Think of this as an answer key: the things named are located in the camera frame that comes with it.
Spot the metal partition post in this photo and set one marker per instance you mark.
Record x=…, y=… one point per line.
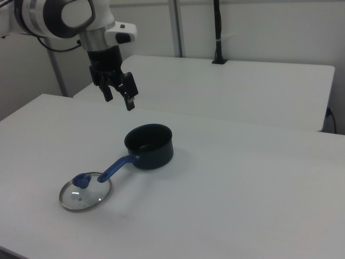
x=58, y=78
x=179, y=27

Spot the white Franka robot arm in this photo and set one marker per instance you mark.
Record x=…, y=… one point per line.
x=27, y=16

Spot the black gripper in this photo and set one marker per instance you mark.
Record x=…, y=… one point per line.
x=105, y=62

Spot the glass lid with blue knob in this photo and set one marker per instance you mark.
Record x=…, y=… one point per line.
x=81, y=180

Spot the black pole with clamp base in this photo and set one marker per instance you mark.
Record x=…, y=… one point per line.
x=217, y=27

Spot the white table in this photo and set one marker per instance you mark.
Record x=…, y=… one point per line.
x=215, y=89

